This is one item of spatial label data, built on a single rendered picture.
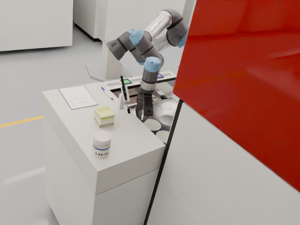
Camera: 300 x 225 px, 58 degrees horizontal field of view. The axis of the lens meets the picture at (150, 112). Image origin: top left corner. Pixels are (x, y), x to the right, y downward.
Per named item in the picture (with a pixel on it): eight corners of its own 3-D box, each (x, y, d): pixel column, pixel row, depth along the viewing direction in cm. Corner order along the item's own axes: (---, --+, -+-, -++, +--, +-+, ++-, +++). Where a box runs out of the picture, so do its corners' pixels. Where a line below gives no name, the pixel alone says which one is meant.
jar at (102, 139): (112, 156, 112) (114, 138, 107) (97, 161, 108) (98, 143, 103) (104, 145, 117) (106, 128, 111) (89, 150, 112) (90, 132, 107)
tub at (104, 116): (114, 125, 129) (115, 114, 125) (99, 128, 125) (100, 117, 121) (107, 116, 134) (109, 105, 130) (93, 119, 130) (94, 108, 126)
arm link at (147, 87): (157, 85, 130) (141, 83, 128) (156, 93, 132) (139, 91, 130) (155, 77, 136) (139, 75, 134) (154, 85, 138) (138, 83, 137)
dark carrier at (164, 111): (209, 131, 153) (210, 130, 152) (163, 148, 133) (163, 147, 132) (171, 99, 173) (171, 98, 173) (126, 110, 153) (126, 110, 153)
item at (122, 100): (128, 111, 141) (132, 89, 134) (122, 113, 139) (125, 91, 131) (122, 105, 145) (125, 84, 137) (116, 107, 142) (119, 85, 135)
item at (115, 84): (173, 93, 196) (178, 76, 188) (106, 109, 164) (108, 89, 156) (165, 87, 201) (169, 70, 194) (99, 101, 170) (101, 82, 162)
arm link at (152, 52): (156, 43, 138) (151, 50, 129) (168, 61, 141) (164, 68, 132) (143, 51, 141) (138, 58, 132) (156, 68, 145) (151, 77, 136)
